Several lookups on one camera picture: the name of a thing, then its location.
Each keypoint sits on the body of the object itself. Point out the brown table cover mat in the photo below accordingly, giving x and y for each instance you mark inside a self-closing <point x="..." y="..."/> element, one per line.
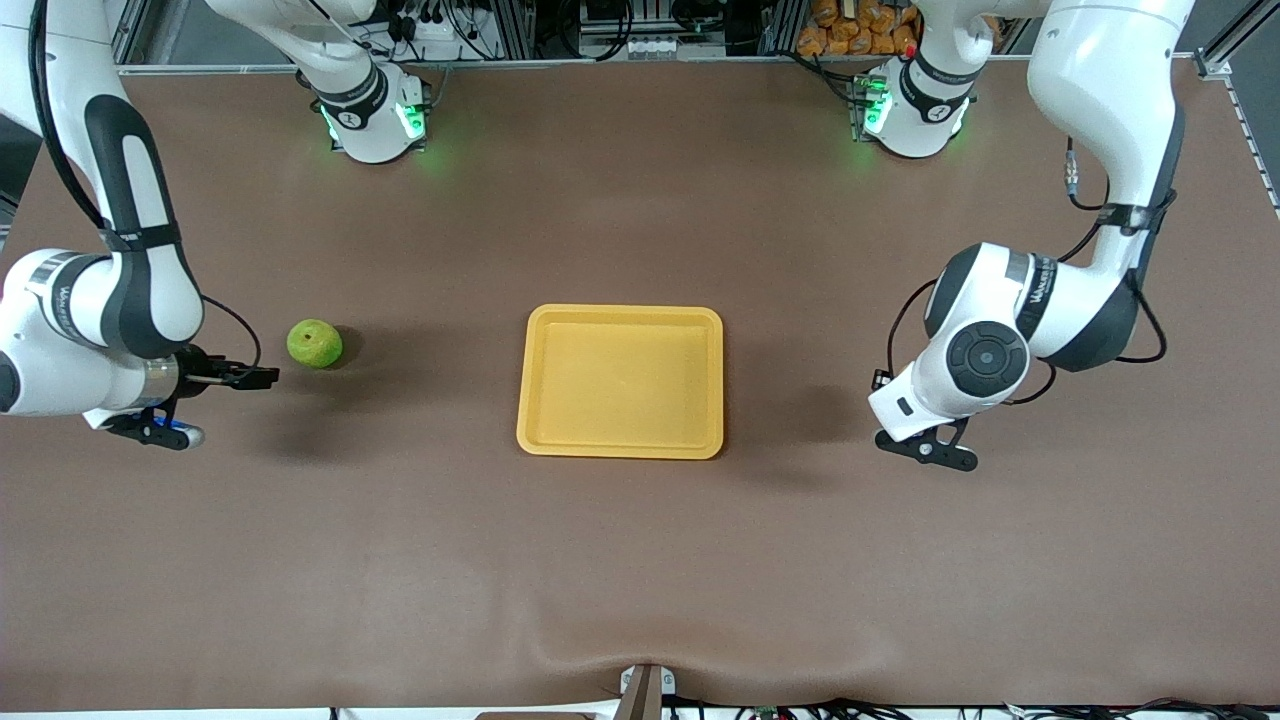
<point x="640" y="560"/>

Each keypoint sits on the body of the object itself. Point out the bag of orange bread rolls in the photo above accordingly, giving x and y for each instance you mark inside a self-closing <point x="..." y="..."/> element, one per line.
<point x="860" y="30"/>

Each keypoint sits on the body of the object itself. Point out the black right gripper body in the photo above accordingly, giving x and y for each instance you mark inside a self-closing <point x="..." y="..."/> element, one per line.
<point x="196" y="369"/>

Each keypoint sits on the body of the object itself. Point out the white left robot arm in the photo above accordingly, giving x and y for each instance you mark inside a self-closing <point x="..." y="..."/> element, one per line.
<point x="1100" y="80"/>

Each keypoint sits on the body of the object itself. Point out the aluminium table edge rail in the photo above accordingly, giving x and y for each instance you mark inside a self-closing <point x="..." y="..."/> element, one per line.
<point x="640" y="62"/>

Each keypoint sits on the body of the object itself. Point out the white power strip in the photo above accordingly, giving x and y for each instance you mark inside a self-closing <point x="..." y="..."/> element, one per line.
<point x="425" y="35"/>

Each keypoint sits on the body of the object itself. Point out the green apple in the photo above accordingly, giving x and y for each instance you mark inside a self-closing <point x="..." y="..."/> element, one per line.
<point x="314" y="344"/>

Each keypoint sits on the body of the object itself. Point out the metal table clamp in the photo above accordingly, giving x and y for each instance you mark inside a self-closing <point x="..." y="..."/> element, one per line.
<point x="645" y="692"/>

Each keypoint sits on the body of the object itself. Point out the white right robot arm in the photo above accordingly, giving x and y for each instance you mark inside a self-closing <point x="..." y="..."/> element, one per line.
<point x="150" y="290"/>

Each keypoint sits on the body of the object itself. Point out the yellow plastic tray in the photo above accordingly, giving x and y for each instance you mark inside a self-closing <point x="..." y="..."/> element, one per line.
<point x="620" y="385"/>

